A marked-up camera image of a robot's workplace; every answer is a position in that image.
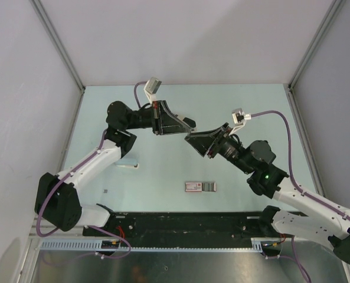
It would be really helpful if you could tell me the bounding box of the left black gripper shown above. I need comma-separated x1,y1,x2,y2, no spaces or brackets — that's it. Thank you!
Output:
125,101,189,136

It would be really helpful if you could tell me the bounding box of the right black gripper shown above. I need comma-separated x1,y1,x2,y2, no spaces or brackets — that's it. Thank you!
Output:
185,123,253,175

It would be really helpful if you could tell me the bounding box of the staple box with staples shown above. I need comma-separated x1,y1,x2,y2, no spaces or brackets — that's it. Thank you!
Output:
185,182,217,193

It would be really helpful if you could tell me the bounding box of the beige black stapler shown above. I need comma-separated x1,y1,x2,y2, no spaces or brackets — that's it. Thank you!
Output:
175,114,197,131

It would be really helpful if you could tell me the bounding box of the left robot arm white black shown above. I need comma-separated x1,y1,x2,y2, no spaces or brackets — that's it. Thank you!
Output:
34,100,196,237

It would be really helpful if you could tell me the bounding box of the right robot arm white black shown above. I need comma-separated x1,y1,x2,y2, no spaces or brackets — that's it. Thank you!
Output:
185,124,350,264

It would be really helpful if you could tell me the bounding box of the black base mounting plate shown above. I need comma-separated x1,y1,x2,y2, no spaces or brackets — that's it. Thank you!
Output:
83,210,293,248

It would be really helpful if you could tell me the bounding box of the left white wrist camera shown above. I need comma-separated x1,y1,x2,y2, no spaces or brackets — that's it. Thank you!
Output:
143,77,162,104

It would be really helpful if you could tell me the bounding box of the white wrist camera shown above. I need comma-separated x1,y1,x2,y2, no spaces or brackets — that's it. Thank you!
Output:
230,108,251,136
143,77,162,104

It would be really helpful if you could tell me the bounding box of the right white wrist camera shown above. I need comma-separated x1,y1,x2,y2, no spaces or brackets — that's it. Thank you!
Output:
230,108,251,136

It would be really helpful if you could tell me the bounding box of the aluminium frame rail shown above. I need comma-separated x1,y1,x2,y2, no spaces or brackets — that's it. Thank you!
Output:
291,216,348,239

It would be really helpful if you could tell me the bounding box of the white slotted cable duct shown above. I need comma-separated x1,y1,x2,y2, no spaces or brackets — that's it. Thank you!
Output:
40,238,282,254

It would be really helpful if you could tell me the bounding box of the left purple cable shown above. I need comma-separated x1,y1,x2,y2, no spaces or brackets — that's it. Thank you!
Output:
35,81,148,260

